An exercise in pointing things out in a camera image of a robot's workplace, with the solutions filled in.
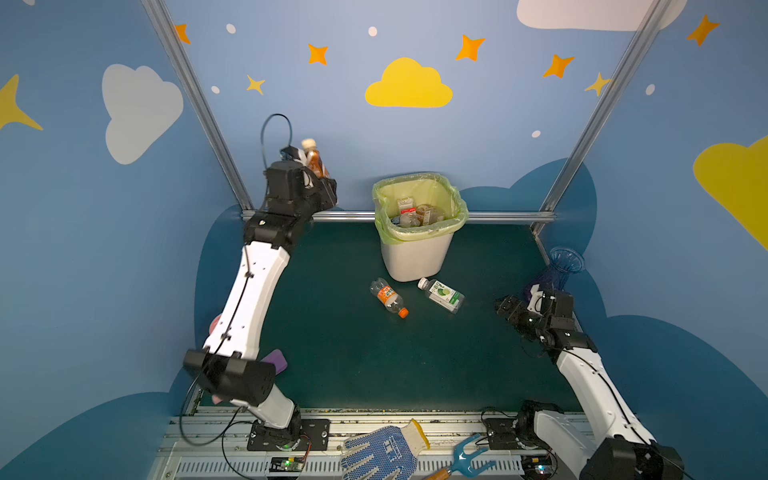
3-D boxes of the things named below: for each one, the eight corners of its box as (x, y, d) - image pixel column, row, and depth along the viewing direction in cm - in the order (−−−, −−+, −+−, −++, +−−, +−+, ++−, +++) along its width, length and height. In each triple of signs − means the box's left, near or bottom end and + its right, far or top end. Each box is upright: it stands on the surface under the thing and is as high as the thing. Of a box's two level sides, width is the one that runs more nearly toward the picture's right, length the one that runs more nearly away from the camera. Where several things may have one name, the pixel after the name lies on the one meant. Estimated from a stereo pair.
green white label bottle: (414, 291, 104) (414, 285, 101) (423, 278, 108) (425, 272, 105) (456, 316, 98) (458, 310, 95) (465, 301, 102) (467, 295, 99)
